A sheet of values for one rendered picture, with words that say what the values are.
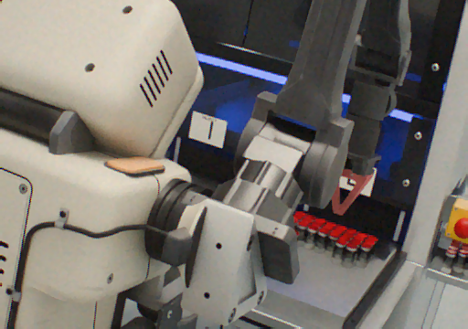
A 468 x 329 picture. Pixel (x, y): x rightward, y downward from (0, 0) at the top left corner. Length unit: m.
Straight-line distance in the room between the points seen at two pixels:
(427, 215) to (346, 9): 0.80
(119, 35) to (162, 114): 0.10
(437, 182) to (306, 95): 0.74
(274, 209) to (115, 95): 0.18
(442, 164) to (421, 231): 0.15
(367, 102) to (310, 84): 0.34
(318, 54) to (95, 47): 0.22
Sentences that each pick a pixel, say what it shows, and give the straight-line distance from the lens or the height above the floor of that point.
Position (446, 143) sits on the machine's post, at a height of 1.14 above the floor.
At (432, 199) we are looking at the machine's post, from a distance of 1.47.
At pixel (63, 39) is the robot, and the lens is 0.72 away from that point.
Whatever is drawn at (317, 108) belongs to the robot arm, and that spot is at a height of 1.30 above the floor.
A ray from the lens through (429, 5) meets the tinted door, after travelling 1.43.
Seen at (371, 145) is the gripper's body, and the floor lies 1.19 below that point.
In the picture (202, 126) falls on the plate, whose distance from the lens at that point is 1.61.
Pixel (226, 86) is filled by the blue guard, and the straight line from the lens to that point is 1.57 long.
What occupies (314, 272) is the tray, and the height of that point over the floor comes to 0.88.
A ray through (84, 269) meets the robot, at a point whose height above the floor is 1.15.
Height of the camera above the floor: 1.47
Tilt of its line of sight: 17 degrees down
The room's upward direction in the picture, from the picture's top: 12 degrees clockwise
